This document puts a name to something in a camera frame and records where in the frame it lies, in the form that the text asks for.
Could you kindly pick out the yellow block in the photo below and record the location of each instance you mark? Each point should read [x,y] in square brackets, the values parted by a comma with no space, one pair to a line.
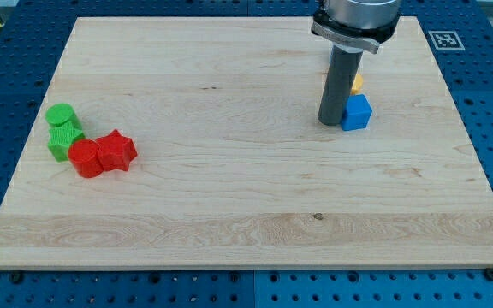
[357,84]

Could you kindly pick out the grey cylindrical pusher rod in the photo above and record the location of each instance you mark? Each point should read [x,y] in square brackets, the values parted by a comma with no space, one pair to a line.
[342,70]

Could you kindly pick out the red star block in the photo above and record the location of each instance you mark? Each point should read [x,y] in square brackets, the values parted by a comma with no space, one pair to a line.
[116,151]

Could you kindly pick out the white fiducial marker tag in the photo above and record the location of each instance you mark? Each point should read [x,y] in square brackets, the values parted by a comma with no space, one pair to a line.
[446,40]

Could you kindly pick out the blue cube block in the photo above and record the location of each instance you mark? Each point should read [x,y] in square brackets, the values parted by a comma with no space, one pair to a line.
[357,113]

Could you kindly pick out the green cylinder block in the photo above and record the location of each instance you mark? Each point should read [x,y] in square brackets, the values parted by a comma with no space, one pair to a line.
[59,114]

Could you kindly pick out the green star block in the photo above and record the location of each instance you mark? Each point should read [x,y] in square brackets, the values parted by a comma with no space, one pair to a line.
[61,139]

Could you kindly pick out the wooden board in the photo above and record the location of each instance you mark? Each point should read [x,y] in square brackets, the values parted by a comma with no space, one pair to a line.
[234,171]

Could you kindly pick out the red cylinder block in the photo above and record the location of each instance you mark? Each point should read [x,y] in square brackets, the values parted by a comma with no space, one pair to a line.
[83,155]

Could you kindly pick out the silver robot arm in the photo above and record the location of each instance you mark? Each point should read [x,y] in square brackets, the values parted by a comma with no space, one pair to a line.
[356,26]

